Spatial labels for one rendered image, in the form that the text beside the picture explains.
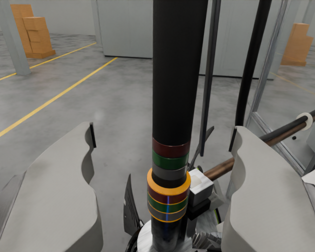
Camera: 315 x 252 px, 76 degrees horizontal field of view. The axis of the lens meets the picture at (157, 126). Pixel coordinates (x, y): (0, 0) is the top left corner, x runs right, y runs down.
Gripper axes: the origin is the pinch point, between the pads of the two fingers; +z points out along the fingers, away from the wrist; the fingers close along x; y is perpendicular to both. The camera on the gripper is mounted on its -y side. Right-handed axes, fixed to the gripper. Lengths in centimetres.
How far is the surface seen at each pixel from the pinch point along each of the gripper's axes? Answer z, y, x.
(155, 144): 3.2, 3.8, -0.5
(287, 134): 17.2, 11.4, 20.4
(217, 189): 40, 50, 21
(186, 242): 4.0, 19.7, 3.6
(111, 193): 132, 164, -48
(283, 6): 130, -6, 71
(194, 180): 6.1, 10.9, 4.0
